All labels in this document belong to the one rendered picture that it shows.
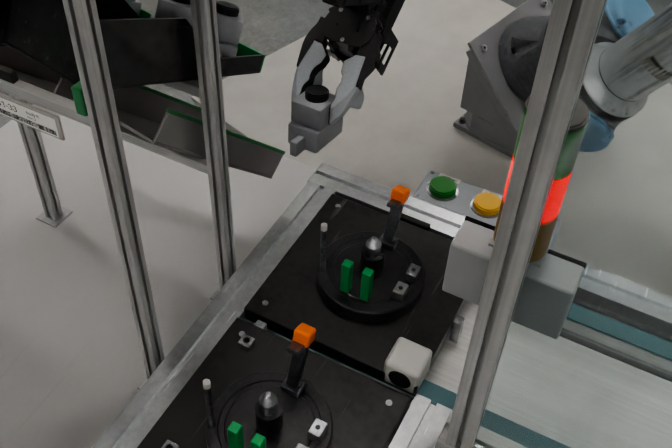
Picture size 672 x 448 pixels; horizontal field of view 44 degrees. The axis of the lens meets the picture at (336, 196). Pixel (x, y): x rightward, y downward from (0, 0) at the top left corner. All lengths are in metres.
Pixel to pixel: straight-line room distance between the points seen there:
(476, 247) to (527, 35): 0.70
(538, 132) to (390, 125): 0.88
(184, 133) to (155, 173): 0.42
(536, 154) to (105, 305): 0.75
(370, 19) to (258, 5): 2.41
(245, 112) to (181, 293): 0.42
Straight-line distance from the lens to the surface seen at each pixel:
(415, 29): 1.76
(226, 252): 1.14
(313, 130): 1.03
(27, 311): 1.26
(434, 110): 1.55
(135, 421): 1.02
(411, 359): 1.01
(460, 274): 0.81
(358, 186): 1.24
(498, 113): 1.44
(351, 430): 0.97
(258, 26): 3.32
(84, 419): 1.14
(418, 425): 1.00
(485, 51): 1.43
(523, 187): 0.67
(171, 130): 0.98
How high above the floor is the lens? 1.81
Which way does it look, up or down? 44 degrees down
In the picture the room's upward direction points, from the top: 3 degrees clockwise
